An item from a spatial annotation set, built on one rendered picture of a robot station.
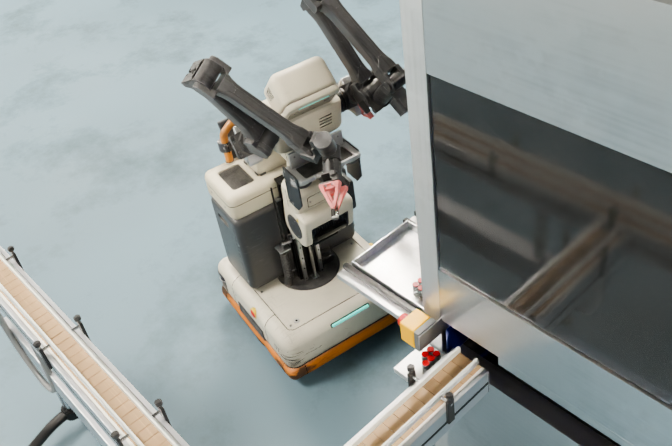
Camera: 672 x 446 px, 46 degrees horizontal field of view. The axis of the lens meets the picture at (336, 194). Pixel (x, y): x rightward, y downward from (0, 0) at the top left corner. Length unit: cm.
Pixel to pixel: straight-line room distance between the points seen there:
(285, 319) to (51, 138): 259
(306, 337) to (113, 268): 134
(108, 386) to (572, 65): 158
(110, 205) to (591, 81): 354
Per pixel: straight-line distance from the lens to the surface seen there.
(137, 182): 475
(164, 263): 415
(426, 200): 196
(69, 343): 259
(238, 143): 270
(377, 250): 264
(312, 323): 327
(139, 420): 231
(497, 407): 233
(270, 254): 334
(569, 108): 152
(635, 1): 136
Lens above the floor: 269
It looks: 39 degrees down
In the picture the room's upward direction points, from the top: 9 degrees counter-clockwise
